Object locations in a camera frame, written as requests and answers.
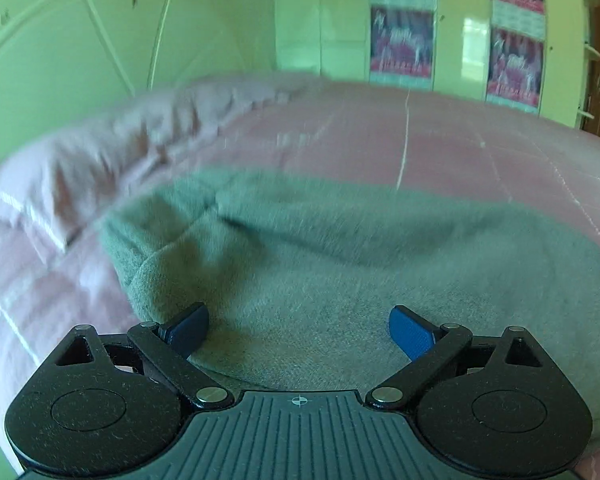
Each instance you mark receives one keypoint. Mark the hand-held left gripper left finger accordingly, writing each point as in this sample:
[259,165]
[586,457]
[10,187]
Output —
[190,327]

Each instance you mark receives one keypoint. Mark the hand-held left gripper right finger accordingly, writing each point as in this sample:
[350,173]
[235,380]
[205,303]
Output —
[411,332]

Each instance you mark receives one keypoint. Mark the grey pants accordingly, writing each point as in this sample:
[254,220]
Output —
[360,260]

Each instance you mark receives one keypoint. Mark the pink pillow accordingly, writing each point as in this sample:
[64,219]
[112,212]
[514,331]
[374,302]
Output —
[250,95]
[80,170]

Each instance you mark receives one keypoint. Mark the bed with pink checked sheet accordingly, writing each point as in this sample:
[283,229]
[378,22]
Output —
[430,140]

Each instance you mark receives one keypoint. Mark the cream corner shelf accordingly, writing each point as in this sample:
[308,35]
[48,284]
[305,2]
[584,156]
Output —
[589,50]

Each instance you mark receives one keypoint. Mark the cream wooden headboard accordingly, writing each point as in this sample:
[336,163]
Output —
[80,45]

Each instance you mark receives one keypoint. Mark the cream glossy wardrobe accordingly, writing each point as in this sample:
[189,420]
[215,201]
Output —
[330,15]

